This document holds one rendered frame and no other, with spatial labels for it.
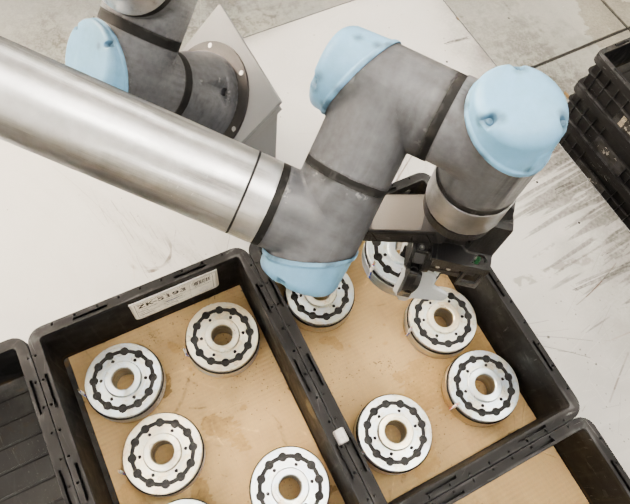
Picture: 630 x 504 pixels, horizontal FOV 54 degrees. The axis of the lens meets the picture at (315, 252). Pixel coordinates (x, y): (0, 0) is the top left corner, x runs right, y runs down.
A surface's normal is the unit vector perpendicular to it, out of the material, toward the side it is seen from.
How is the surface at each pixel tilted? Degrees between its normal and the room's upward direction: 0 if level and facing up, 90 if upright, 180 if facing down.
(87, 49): 52
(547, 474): 0
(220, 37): 45
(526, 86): 2
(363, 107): 41
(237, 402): 0
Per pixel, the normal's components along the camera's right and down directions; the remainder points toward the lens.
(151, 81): 0.72, 0.50
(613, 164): -0.87, 0.40
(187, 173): 0.10, 0.25
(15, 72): 0.30, -0.27
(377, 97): -0.24, 0.18
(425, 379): 0.08, -0.42
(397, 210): -0.41, -0.44
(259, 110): -0.56, -0.01
